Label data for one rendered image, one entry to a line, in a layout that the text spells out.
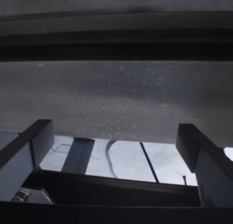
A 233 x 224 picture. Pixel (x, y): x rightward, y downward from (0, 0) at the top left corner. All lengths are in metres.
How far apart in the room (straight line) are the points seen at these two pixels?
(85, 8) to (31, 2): 0.26
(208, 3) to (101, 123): 0.73
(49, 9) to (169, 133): 0.83
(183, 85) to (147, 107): 0.05
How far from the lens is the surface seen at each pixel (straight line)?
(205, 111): 0.24
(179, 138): 0.17
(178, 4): 0.85
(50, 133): 0.17
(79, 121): 0.26
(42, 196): 0.59
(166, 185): 0.97
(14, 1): 1.04
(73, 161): 1.36
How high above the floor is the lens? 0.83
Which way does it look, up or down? 49 degrees down
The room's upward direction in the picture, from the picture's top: 167 degrees counter-clockwise
